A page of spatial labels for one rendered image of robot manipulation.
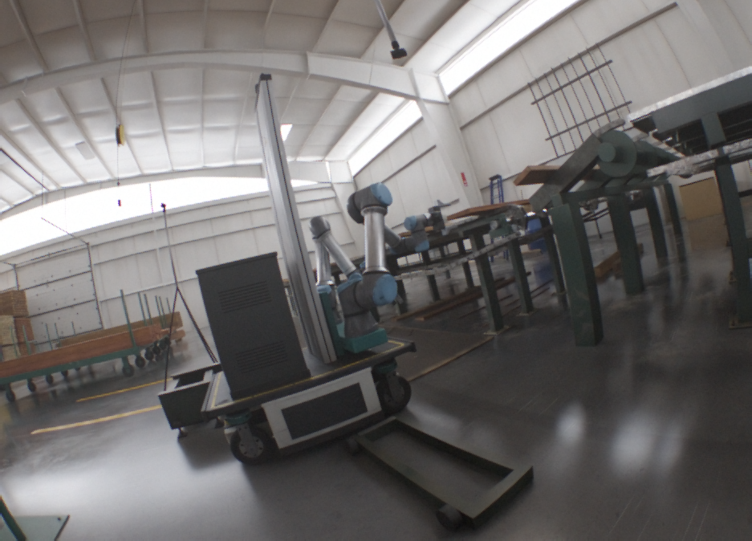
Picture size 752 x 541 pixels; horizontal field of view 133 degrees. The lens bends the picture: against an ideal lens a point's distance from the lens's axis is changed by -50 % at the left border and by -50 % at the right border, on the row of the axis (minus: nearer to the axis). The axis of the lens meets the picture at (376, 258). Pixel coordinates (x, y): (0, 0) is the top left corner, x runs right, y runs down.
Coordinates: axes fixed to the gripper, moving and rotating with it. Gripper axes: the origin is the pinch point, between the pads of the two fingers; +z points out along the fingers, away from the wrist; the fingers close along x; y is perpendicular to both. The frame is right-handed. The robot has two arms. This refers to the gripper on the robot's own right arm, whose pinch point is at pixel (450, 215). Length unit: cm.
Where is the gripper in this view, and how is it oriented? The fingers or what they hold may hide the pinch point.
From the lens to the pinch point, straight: 187.4
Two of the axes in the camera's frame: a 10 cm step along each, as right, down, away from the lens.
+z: 8.4, -2.1, 4.9
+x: 2.5, 9.7, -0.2
